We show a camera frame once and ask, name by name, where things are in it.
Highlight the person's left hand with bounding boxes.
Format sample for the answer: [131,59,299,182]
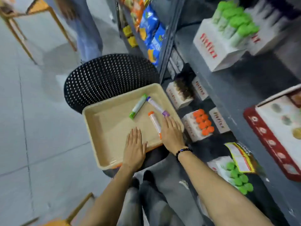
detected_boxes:
[122,127,148,172]

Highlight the person's right hand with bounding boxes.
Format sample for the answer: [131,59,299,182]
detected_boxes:
[161,116,187,156]

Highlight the person's left forearm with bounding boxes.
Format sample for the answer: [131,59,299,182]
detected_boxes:
[79,163,144,226]

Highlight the person's right forearm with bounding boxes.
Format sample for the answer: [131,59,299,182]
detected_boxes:
[177,150,275,226]

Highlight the orange capped white tube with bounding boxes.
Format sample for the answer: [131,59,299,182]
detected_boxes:
[148,111,163,140]

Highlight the beige plastic tray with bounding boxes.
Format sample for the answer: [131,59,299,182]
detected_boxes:
[82,83,184,171]

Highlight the purple capped white tube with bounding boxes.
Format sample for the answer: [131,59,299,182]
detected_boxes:
[146,96,170,117]

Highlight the group of orange capped tubes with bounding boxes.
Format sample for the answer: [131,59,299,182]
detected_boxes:
[193,109,215,136]

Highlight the green capped white tube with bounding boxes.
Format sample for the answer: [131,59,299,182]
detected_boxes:
[129,94,148,120]

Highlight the person's black right shoe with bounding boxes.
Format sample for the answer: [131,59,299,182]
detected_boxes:
[143,170,155,184]

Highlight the group of brown capped tubes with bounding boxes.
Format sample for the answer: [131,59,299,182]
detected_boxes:
[174,77,194,100]

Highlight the person's grey trousers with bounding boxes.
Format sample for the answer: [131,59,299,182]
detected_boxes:
[117,160,213,226]

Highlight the white shelf price labels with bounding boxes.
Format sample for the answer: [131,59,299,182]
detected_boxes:
[166,47,185,80]

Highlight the black perforated chair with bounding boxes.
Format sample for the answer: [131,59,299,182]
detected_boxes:
[63,54,170,178]

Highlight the grey metal shelf unit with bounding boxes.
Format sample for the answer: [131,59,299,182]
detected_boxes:
[115,0,301,226]

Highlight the yellow snack packet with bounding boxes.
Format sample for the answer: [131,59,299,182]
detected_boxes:
[224,142,258,174]

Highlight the row of blue snack packets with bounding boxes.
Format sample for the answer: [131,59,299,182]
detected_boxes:
[139,5,166,67]

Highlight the red and white flat box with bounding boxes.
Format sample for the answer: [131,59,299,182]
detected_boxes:
[243,84,301,182]

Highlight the row of orange snack packets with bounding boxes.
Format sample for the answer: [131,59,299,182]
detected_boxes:
[119,0,152,33]

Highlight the group of dark capped tubes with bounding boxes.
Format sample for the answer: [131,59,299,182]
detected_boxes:
[249,0,301,33]

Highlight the black bead bracelet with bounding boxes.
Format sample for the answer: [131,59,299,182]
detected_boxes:
[175,148,193,162]

